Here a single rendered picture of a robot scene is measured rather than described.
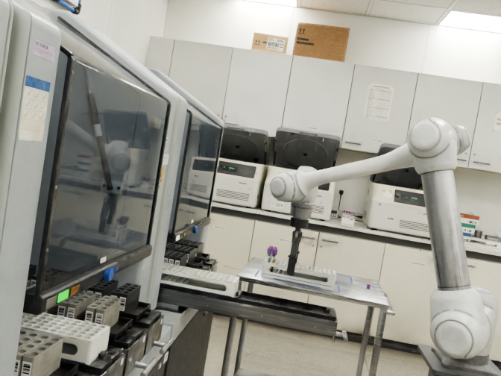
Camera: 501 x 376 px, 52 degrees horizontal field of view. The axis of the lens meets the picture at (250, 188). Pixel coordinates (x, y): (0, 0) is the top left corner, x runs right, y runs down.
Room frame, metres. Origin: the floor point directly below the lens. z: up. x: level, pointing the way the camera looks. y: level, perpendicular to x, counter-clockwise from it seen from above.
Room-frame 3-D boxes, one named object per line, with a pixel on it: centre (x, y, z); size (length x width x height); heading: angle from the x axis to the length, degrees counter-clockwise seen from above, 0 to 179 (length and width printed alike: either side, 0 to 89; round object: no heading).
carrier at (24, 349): (0.93, 0.35, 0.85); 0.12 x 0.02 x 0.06; 174
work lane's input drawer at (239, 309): (1.75, -0.04, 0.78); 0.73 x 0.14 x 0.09; 84
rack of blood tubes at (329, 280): (2.10, -0.25, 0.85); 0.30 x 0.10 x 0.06; 82
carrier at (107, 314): (1.23, 0.29, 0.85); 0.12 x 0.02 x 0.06; 175
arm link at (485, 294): (1.75, -0.82, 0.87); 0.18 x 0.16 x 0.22; 148
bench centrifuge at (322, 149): (4.33, -0.41, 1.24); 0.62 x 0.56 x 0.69; 174
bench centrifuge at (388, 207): (4.23, -1.26, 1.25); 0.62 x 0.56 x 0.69; 173
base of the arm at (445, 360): (1.78, -0.83, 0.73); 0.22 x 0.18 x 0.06; 174
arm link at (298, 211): (2.10, -0.22, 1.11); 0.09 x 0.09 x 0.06
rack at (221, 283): (1.77, 0.14, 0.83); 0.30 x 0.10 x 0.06; 84
